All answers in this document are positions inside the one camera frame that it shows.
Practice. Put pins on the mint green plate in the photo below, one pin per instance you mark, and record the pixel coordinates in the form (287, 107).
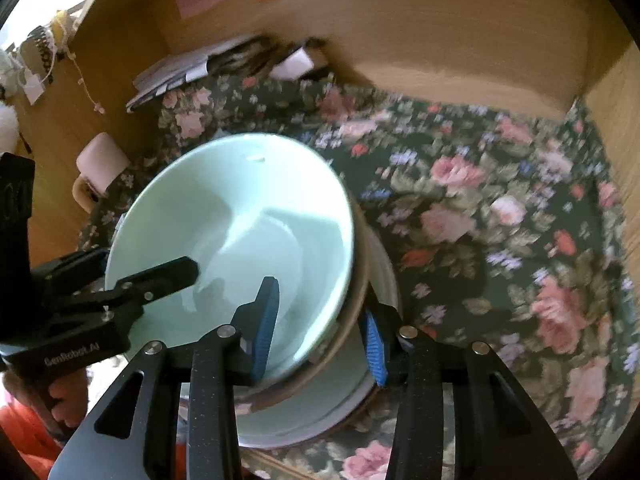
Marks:
(320, 422)

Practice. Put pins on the white paper tag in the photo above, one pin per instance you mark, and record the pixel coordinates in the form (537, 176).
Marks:
(32, 87)

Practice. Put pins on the person's left hand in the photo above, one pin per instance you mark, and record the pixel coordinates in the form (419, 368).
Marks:
(70, 400)

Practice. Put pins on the stack of white papers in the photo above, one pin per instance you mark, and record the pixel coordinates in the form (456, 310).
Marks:
(190, 67)

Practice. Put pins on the person's left forearm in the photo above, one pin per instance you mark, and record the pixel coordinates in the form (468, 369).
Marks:
(22, 440)

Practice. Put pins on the white pompom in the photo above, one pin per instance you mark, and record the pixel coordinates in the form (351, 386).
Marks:
(7, 127)

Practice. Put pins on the pink mug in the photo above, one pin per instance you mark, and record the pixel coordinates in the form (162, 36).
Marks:
(100, 160)

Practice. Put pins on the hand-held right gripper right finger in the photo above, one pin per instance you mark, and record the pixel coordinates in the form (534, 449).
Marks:
(375, 350)

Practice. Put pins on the floral tablecloth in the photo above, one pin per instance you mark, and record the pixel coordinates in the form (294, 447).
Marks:
(500, 185)

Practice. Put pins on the small white box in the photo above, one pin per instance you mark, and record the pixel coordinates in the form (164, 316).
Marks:
(295, 65)

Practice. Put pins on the braided brown headband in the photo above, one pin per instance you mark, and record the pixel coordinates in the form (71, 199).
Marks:
(40, 50)

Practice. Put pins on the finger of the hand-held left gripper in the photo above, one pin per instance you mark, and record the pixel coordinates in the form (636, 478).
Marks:
(160, 277)
(70, 275)

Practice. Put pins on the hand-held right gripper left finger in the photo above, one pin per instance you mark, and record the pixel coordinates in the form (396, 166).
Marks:
(265, 335)

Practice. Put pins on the mint green bowl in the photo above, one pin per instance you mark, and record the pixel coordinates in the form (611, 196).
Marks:
(240, 200)

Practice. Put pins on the yellow headband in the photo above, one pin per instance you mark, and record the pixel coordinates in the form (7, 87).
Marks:
(62, 22)

